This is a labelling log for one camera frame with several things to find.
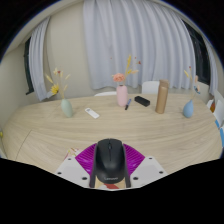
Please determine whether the pink vase with orange flowers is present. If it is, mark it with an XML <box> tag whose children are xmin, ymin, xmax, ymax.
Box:
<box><xmin>112</xmin><ymin>54</ymin><xmax>141</xmax><ymax>108</ymax></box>

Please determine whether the dark marker pen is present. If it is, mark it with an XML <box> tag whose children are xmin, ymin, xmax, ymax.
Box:
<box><xmin>124</xmin><ymin>98</ymin><xmax>132</xmax><ymax>111</ymax></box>

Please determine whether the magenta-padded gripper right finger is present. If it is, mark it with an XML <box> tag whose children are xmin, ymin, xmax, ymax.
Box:
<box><xmin>122</xmin><ymin>143</ymin><xmax>168</xmax><ymax>189</ymax></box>

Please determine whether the green vase with yellow flowers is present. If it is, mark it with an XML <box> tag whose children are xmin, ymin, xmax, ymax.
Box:
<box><xmin>44</xmin><ymin>67</ymin><xmax>74</xmax><ymax>118</ymax></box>

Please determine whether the copper insulated bottle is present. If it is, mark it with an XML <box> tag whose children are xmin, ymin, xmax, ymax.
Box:
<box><xmin>154</xmin><ymin>79</ymin><xmax>171</xmax><ymax>115</ymax></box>

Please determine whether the black computer mouse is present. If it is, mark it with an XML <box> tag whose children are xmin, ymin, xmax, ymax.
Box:
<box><xmin>93</xmin><ymin>138</ymin><xmax>129</xmax><ymax>185</ymax></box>

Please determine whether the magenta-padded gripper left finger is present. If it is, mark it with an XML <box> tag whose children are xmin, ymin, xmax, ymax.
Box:
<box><xmin>54</xmin><ymin>143</ymin><xmax>99</xmax><ymax>189</ymax></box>

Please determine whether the black rectangular case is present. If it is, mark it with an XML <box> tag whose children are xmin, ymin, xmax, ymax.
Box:
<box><xmin>134</xmin><ymin>95</ymin><xmax>151</xmax><ymax>108</ymax></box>

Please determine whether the narrow white curtain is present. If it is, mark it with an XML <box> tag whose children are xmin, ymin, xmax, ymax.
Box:
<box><xmin>202</xmin><ymin>38</ymin><xmax>219</xmax><ymax>98</ymax></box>
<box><xmin>28</xmin><ymin>16</ymin><xmax>53</xmax><ymax>102</ymax></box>

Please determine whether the dark window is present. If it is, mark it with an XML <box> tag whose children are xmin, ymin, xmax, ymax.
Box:
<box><xmin>184</xmin><ymin>21</ymin><xmax>212</xmax><ymax>86</ymax></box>
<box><xmin>23</xmin><ymin>36</ymin><xmax>35</xmax><ymax>96</ymax></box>

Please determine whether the wide white curtain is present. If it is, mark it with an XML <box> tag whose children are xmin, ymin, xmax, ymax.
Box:
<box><xmin>82</xmin><ymin>0</ymin><xmax>198</xmax><ymax>92</ymax></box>

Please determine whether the blue vase with dried flowers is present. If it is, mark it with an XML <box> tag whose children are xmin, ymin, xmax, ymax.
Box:
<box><xmin>182</xmin><ymin>65</ymin><xmax>201</xmax><ymax>119</ymax></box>

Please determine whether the white chair back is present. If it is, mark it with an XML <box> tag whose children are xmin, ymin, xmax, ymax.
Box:
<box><xmin>93</xmin><ymin>91</ymin><xmax>118</xmax><ymax>98</ymax></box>
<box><xmin>141</xmin><ymin>80</ymin><xmax>161</xmax><ymax>95</ymax></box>

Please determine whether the white remote control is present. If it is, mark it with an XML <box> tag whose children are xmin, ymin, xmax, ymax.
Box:
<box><xmin>84</xmin><ymin>107</ymin><xmax>101</xmax><ymax>120</ymax></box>

